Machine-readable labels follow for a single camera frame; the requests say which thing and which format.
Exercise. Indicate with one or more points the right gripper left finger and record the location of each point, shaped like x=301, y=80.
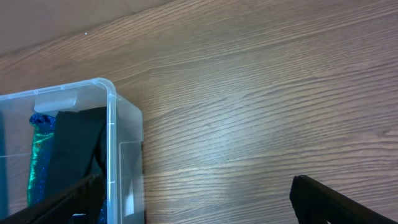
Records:
x=78, y=203

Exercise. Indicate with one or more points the clear plastic container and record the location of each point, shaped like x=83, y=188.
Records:
x=124, y=190

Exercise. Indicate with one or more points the black garment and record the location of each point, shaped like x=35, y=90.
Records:
x=79, y=148

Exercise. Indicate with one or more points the blue sequin garment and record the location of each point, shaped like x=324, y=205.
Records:
x=42, y=145

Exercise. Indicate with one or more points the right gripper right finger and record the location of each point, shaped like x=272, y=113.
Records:
x=315, y=203

